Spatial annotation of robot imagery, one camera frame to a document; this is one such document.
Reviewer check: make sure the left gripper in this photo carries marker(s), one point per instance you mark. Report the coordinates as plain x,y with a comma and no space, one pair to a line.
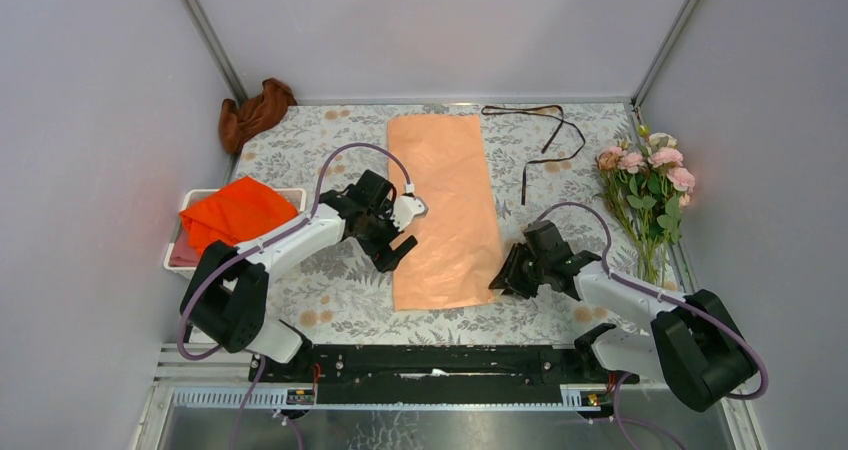
389,260

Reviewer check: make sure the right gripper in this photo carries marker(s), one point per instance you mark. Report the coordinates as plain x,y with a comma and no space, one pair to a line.
507,279

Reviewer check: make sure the peach wrapping paper sheet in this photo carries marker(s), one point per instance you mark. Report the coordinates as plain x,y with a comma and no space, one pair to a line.
459,247

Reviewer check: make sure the pink fake flower bunch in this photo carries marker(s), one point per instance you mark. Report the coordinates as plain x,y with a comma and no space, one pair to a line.
646,187

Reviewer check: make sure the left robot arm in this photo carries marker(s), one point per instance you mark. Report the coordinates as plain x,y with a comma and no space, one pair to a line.
227,296

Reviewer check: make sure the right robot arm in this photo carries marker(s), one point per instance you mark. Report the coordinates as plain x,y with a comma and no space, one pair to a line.
691,344

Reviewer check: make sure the floral patterned table mat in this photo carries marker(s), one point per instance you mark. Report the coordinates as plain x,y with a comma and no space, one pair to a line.
542,164

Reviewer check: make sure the orange cloth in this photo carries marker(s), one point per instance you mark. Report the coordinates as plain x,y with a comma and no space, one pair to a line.
240,211

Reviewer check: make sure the brown cloth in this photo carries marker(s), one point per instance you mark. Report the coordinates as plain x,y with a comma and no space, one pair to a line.
238,124

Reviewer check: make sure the white plastic basket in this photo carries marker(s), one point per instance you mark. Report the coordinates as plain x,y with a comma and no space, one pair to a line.
181,259

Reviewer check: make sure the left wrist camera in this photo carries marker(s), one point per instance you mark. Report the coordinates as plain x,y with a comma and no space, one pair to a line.
406,209

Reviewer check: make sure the black mounting base rail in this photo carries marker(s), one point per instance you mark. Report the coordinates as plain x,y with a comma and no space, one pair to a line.
444,375

